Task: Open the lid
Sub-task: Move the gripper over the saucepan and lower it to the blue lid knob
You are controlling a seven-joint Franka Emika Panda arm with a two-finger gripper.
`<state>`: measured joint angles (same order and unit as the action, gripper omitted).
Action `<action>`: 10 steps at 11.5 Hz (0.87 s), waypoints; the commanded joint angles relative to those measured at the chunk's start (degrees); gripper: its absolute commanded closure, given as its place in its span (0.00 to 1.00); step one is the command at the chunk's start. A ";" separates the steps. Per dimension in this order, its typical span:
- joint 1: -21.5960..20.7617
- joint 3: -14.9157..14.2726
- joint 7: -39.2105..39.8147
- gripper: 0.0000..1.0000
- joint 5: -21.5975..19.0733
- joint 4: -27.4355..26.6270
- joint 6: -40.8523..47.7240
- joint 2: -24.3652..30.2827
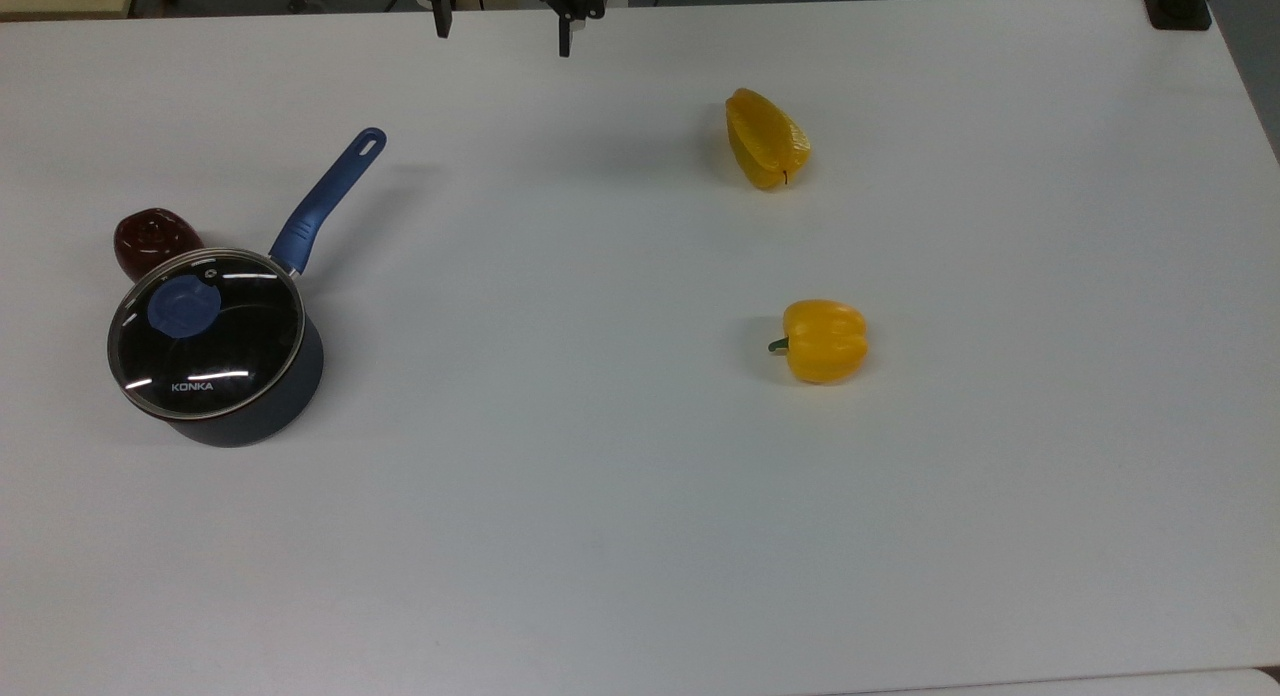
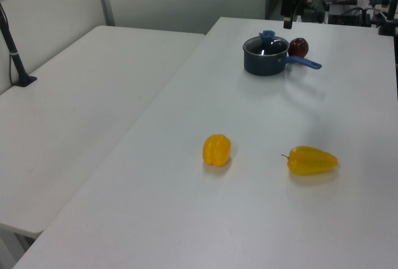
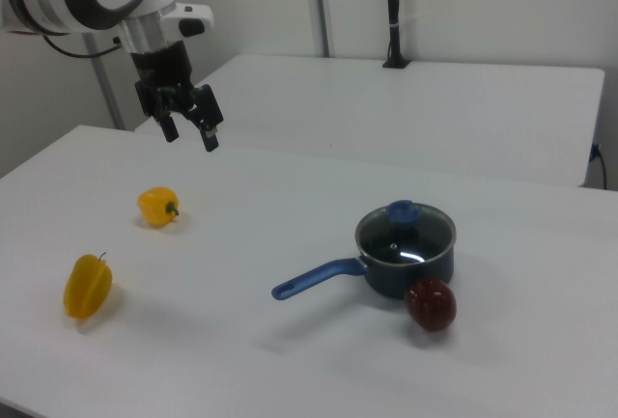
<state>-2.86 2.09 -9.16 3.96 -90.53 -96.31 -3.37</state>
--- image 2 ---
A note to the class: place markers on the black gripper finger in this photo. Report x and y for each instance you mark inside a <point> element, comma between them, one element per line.
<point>286,9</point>
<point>301,0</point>

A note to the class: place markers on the glass lid with blue knob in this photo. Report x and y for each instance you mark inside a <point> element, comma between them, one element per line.
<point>265,44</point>

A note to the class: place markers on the dark red apple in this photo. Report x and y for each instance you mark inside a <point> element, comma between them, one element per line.
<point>298,48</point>

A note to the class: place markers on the black electronics box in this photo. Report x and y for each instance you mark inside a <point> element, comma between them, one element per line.
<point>348,15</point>

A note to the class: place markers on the dark blue saucepan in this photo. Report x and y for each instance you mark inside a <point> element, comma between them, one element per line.
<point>264,64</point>

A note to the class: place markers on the long yellow pepper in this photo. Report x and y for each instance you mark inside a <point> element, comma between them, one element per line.
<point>311,161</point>

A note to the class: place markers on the round yellow bell pepper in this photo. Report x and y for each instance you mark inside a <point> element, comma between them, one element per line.
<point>217,150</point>

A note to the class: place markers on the white side table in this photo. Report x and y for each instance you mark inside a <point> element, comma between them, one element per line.
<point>77,110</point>

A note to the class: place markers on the black clamped camera pole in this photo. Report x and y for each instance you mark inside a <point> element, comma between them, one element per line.
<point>388,17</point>

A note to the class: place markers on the black camera pole with base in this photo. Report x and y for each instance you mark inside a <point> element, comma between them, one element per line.
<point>12,51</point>

